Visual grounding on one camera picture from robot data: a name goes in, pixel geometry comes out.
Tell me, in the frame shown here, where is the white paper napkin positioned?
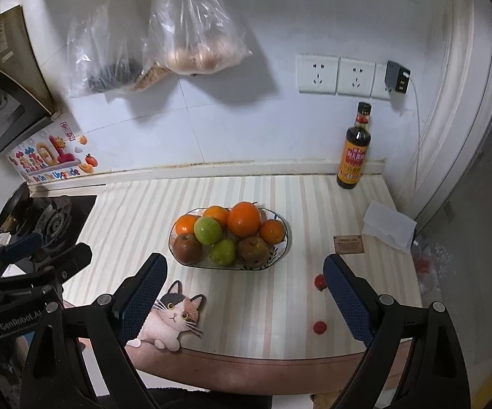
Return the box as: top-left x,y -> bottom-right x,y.
363,200 -> 418,254

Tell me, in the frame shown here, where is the dark soy sauce bottle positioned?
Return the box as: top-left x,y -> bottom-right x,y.
336,101 -> 373,189

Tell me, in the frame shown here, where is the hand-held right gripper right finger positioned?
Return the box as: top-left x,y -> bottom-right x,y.
323,253 -> 472,409

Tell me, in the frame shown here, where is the striped cat print tablecloth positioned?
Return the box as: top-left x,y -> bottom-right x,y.
60,175 -> 426,393

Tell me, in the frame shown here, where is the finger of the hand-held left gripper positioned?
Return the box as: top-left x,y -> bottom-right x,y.
0,233 -> 43,265
28,243 -> 92,284

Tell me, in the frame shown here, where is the plastic bag with dark contents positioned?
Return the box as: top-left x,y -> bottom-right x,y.
66,0 -> 153,99

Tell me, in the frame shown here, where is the large orange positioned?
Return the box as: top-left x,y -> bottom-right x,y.
227,201 -> 262,238

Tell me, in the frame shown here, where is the beige mesh bag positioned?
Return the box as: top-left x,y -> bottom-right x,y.
131,62 -> 172,92

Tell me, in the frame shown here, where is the black gas stove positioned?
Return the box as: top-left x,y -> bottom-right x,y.
0,195 -> 97,273

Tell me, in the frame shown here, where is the brown rectangular label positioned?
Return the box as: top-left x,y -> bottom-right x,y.
334,234 -> 364,255

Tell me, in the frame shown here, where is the reddish brown apple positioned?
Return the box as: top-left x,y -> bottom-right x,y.
174,233 -> 206,265

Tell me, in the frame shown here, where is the frosted glass sliding door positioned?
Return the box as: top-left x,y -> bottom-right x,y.
416,0 -> 492,350

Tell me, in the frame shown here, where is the brown pear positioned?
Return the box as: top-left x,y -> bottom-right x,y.
236,236 -> 270,267

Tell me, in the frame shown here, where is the small orange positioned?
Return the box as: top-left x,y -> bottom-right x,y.
175,215 -> 199,237
258,219 -> 286,245

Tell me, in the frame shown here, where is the plastic bag with onions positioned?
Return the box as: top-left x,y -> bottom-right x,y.
144,0 -> 253,77

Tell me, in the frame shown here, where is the black frying pan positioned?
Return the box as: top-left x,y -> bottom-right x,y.
0,181 -> 33,233

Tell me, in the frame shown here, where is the colourful wall sticker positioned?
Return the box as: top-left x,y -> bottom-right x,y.
7,121 -> 99,186

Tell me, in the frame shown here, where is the floral ceramic plate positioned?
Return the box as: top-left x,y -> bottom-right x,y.
169,207 -> 291,270

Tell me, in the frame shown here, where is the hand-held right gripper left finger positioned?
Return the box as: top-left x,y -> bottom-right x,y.
20,253 -> 169,409

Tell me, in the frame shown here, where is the white wall socket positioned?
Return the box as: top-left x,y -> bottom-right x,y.
337,57 -> 376,96
298,53 -> 339,94
371,62 -> 393,101

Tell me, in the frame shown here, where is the black plug charger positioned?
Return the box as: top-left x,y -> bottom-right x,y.
384,60 -> 411,94

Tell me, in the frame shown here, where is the green apple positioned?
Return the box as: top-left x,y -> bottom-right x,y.
210,239 -> 236,266
193,217 -> 223,245

